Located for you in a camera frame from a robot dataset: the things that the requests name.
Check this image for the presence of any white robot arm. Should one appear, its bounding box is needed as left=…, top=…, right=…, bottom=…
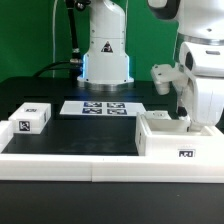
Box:
left=79, top=0, right=224, bottom=128

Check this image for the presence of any white U-shaped fence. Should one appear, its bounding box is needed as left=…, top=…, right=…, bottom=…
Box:
left=0, top=117, right=224, bottom=183

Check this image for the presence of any white cabinet door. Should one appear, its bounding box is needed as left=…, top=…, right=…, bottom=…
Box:
left=144, top=110, right=171, bottom=120

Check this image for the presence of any white thin cable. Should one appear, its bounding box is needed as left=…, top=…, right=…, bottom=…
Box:
left=51, top=0, right=59, bottom=79

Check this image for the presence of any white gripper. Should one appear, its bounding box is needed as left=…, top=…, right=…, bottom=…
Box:
left=179, top=42, right=224, bottom=131

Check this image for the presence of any small white tagged box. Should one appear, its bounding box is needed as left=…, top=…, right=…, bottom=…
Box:
left=8, top=102, right=51, bottom=134

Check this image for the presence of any white cabinet body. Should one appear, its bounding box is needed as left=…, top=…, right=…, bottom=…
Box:
left=135, top=112, right=224, bottom=159

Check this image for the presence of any white sheet with markers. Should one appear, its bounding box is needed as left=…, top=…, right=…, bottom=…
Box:
left=60, top=101, right=146, bottom=117

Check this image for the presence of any black corrugated cable hose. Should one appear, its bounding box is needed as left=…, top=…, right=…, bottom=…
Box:
left=32, top=0, right=92, bottom=79

